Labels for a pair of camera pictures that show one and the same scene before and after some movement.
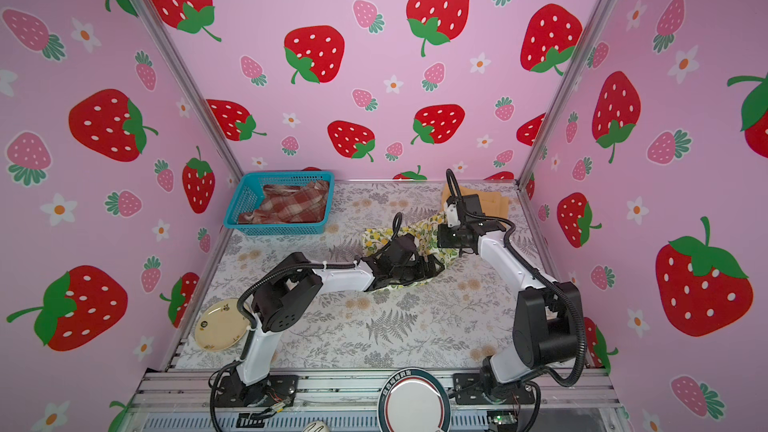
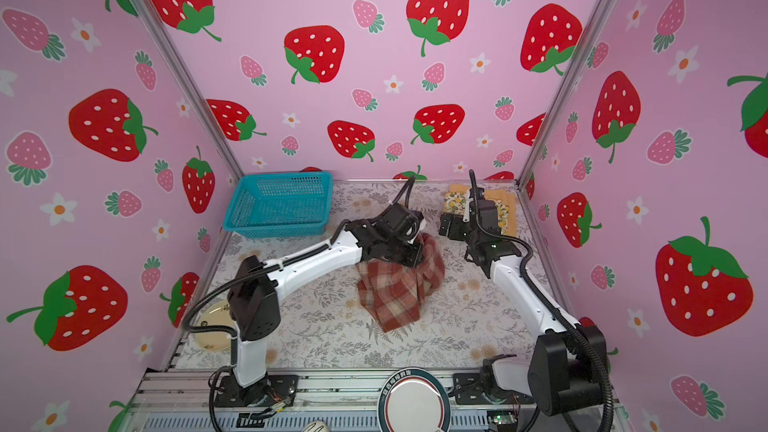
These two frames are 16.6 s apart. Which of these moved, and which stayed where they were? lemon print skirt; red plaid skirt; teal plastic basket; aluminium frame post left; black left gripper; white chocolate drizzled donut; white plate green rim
Moved: black left gripper; red plaid skirt; lemon print skirt
Stayed: white chocolate drizzled donut; aluminium frame post left; teal plastic basket; white plate green rim
